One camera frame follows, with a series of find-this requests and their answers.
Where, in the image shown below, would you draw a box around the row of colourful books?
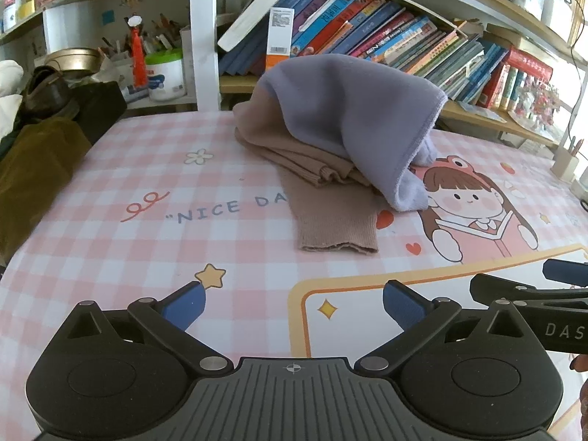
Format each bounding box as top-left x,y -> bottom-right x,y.
218,0 -> 556,111

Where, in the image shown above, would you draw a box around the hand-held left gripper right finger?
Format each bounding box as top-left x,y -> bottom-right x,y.
354,279 -> 524,377

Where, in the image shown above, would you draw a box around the white flat carton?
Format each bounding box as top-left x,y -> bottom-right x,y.
180,25 -> 196,97

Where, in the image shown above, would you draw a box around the brown leather bag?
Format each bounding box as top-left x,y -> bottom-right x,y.
21,65 -> 81,122

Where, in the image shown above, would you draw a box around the white plastic container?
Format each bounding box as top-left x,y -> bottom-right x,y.
2,0 -> 24,33

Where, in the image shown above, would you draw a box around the brass bowl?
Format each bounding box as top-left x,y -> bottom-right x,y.
43,47 -> 101,74

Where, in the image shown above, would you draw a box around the pink toy figures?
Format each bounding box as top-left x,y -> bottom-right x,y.
514,76 -> 563,132

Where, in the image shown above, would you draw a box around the person's right hand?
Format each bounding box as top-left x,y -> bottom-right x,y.
570,354 -> 588,419

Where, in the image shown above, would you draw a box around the white tub with green lid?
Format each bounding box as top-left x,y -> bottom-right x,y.
144,49 -> 185,102

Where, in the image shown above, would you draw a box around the red tassel ornament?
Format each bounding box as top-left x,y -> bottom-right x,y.
128,15 -> 147,88

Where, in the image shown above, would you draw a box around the pink checked printed blanket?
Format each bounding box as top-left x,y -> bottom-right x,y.
0,110 -> 588,441

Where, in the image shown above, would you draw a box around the white and wooden bookshelf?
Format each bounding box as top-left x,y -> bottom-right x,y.
0,0 -> 588,148

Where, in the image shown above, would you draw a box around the white pen holder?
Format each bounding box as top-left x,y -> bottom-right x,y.
551,135 -> 586,181

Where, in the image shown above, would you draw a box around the olive green garment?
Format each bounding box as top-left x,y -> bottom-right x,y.
0,117 -> 93,262

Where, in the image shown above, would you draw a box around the purple and brown sweater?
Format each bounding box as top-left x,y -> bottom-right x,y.
232,53 -> 448,254

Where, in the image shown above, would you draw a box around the bunch of pens and pencils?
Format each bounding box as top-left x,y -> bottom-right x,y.
98,11 -> 182,60

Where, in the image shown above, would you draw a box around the thick white paperback book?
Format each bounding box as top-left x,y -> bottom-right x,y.
217,0 -> 298,52

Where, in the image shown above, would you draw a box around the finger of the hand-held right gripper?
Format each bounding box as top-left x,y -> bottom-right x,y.
469,273 -> 588,313
542,258 -> 588,286

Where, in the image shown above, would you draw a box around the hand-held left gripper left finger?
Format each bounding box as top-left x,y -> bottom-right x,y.
64,280 -> 230,377

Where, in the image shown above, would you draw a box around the crumpled white plastic bag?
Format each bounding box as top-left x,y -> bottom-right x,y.
92,53 -> 148,97

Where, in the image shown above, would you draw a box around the tall white and orange box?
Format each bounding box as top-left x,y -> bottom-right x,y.
264,8 -> 295,74

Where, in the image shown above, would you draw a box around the white cloth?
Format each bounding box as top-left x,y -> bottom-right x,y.
0,60 -> 25,139

